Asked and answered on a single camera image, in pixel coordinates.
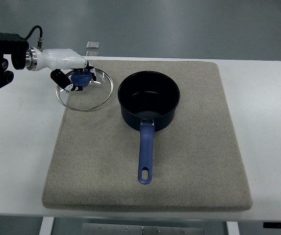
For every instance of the white right table leg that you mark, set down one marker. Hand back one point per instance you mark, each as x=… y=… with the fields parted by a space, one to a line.
x=232 y=228

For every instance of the glass pot lid blue knob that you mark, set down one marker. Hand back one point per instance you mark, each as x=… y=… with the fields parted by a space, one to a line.
x=94 y=95

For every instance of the clear floor plate far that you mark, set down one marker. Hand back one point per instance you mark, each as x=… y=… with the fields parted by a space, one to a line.
x=93 y=44

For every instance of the white table leg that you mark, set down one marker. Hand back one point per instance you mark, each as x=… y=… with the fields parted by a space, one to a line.
x=232 y=228
x=46 y=226

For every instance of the grey metal base plate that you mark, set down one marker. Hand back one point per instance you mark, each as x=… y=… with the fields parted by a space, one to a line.
x=115 y=229

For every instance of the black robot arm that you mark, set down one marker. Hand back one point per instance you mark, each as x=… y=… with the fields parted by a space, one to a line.
x=22 y=56

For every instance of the dark blue saucepan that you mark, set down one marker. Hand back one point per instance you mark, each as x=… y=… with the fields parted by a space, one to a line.
x=148 y=101

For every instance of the black table control panel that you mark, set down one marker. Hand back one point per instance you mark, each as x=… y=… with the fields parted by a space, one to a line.
x=272 y=225

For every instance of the clear floor plate near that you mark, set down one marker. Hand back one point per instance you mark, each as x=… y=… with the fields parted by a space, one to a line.
x=92 y=53

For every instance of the beige fabric mat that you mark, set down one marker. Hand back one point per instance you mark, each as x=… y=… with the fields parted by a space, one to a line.
x=194 y=164

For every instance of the clear floor plate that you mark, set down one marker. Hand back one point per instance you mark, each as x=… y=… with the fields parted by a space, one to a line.
x=92 y=53
x=93 y=44

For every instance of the white left table leg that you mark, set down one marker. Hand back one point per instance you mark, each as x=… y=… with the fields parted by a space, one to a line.
x=46 y=226

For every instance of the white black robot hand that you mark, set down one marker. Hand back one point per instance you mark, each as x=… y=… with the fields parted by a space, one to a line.
x=69 y=70

